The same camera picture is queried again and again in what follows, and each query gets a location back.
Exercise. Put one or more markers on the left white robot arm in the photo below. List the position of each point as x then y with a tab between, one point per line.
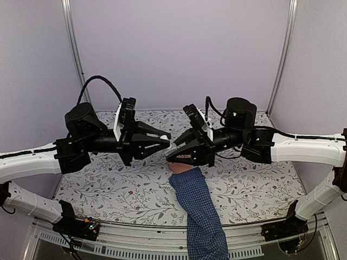
68	155

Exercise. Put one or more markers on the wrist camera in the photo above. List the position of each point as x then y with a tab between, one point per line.
198	120
124	116

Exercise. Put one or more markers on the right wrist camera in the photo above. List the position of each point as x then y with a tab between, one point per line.
198	120

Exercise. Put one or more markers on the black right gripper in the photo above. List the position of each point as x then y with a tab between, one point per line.
202	153

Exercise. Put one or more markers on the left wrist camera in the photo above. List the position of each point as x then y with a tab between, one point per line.
124	116

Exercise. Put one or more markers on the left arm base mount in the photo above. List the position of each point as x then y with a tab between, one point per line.
69	225

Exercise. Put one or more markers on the clear nail polish bottle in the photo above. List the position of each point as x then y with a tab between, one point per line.
172	151

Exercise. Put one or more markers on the right aluminium frame post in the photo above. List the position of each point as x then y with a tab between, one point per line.
290	24

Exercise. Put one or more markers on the aluminium frame post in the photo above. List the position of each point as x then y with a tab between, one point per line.
68	17
290	24

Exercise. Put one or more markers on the blue checkered sleeve forearm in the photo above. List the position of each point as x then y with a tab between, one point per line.
205	236

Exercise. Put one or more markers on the person's bare hand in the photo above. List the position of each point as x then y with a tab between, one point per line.
178	168

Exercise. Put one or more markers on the left aluminium frame post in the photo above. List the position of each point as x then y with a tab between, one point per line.
68	17

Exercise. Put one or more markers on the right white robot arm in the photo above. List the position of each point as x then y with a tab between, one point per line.
266	145

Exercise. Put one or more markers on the floral patterned table mat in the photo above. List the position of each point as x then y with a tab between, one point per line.
149	193

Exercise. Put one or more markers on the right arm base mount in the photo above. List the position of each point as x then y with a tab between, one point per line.
290	226

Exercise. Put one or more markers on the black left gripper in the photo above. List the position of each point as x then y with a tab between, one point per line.
134	143

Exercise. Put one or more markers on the front aluminium rail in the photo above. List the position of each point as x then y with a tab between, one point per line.
125	241

